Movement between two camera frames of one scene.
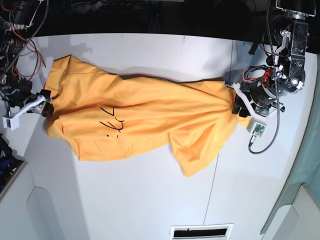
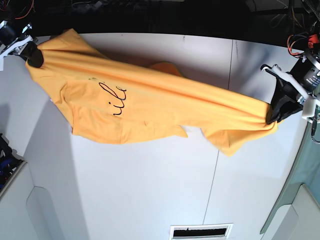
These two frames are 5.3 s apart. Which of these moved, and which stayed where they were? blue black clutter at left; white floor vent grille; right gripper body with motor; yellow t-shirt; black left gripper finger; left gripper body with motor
Moved: left gripper body with motor; black left gripper finger; right gripper body with motor; yellow t-shirt
Stayed: white floor vent grille; blue black clutter at left
